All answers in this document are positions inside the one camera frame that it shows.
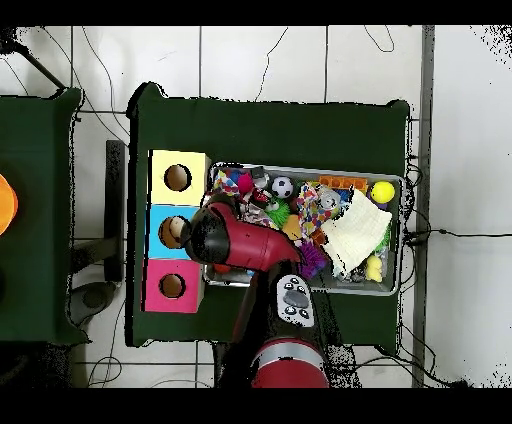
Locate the large polka dot cloth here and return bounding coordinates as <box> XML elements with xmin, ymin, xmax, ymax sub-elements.
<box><xmin>296</xmin><ymin>182</ymin><xmax>345</xmax><ymax>238</ymax></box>

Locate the wooden box with three holes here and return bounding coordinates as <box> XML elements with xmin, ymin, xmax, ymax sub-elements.
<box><xmin>143</xmin><ymin>149</ymin><xmax>212</xmax><ymax>315</ymax></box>

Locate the shallow clear bin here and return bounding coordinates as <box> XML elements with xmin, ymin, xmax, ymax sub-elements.
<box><xmin>202</xmin><ymin>162</ymin><xmax>405</xmax><ymax>297</ymax></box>

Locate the green fuzzy toy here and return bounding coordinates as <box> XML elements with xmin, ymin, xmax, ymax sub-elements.
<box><xmin>267</xmin><ymin>201</ymin><xmax>291</xmax><ymax>230</ymax></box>

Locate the black and white soccer ball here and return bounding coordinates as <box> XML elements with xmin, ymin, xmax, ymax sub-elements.
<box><xmin>270</xmin><ymin>175</ymin><xmax>295</xmax><ymax>201</ymax></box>

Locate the purple spiky ball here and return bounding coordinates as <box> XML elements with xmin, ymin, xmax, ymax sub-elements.
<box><xmin>299</xmin><ymin>239</ymin><xmax>329</xmax><ymax>278</ymax></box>

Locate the crushed silver can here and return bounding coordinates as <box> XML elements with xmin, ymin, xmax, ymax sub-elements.
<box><xmin>317</xmin><ymin>187</ymin><xmax>343</xmax><ymax>213</ymax></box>

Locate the cream muslin cloth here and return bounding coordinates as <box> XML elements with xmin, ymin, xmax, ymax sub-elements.
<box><xmin>319</xmin><ymin>187</ymin><xmax>394</xmax><ymax>278</ymax></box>

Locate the yellow ball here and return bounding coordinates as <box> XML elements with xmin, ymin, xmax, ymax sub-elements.
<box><xmin>370</xmin><ymin>180</ymin><xmax>397</xmax><ymax>205</ymax></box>

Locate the yellow rubber duck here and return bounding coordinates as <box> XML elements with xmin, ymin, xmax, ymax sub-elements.
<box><xmin>364</xmin><ymin>254</ymin><xmax>385</xmax><ymax>283</ymax></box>

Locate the black flat panel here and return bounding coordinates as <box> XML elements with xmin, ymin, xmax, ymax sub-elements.
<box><xmin>104</xmin><ymin>139</ymin><xmax>128</xmax><ymax>283</ymax></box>

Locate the grey floor stand base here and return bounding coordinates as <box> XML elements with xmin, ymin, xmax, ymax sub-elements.
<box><xmin>67</xmin><ymin>238</ymin><xmax>121</xmax><ymax>325</ymax></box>

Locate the green covered side table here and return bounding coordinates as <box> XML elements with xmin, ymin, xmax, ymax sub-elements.
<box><xmin>0</xmin><ymin>87</ymin><xmax>85</xmax><ymax>345</ymax></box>

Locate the orange round object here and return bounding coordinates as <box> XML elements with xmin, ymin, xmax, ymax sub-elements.
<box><xmin>0</xmin><ymin>174</ymin><xmax>19</xmax><ymax>236</ymax></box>

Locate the black tripod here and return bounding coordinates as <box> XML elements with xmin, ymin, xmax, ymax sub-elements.
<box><xmin>0</xmin><ymin>26</ymin><xmax>67</xmax><ymax>91</ymax></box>

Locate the black floor cable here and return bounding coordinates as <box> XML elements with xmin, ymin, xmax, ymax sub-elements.
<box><xmin>402</xmin><ymin>226</ymin><xmax>512</xmax><ymax>247</ymax></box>

